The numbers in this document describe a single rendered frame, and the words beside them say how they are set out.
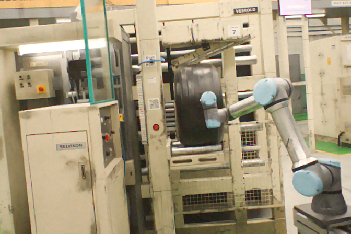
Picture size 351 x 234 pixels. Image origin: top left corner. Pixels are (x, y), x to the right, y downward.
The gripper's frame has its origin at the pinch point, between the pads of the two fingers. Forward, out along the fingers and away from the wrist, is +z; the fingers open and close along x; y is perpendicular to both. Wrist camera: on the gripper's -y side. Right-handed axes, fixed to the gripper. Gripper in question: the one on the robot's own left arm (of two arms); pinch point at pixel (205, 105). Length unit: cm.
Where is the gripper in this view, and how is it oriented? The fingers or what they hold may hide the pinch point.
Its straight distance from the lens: 223.0
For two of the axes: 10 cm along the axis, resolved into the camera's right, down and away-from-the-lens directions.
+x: -10.0, 0.7, 0.2
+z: 0.2, 0.5, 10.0
